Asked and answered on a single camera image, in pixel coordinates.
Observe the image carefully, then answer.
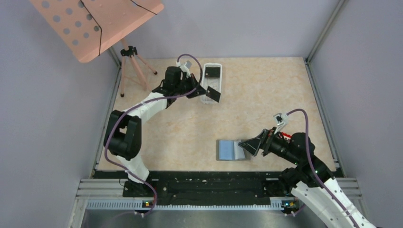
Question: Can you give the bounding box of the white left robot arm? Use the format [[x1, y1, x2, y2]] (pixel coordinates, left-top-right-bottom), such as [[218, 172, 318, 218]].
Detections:
[[103, 66, 205, 196]]

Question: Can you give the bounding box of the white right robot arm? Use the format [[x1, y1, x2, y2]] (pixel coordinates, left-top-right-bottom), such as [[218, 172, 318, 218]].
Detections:
[[238, 128, 374, 228]]

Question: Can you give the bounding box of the grey card holder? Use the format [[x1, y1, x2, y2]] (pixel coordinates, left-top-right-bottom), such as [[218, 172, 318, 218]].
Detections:
[[216, 139, 251, 162]]

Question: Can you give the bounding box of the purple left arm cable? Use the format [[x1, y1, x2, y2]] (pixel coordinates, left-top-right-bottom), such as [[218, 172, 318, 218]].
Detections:
[[104, 54, 203, 215]]

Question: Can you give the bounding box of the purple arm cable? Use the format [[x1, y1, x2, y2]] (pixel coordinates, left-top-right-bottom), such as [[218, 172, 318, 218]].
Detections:
[[104, 54, 203, 215], [286, 109, 361, 228]]

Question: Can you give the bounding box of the pink music stand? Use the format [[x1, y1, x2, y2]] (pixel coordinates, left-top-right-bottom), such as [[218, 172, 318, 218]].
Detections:
[[29, 0, 165, 98]]

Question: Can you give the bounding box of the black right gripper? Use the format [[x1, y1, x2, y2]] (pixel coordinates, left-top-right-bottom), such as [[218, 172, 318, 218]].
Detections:
[[239, 126, 300, 164]]

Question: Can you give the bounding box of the white perforated plastic tray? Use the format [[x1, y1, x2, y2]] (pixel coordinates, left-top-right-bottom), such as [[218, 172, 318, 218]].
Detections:
[[201, 63, 223, 105]]

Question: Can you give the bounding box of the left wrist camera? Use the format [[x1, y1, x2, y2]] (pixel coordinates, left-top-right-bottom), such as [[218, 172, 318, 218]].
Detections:
[[176, 60, 192, 78]]

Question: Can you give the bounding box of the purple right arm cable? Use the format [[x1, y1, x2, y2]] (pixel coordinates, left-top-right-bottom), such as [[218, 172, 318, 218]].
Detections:
[[286, 109, 361, 228]]

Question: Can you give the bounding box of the black card in tray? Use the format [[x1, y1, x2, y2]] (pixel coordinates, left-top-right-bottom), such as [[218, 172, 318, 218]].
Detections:
[[204, 66, 221, 78]]

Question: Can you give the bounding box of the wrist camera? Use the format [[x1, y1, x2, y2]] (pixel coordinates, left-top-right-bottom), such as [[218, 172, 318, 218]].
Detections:
[[176, 60, 192, 78], [273, 113, 288, 134]]

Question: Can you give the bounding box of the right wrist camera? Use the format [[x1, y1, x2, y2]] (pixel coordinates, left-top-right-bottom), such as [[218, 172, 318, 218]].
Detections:
[[273, 113, 288, 134]]

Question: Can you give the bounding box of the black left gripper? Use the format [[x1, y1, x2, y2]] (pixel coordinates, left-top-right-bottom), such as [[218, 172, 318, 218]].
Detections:
[[174, 73, 208, 99]]

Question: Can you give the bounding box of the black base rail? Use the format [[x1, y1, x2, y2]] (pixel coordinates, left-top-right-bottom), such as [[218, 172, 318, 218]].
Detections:
[[123, 171, 297, 206]]

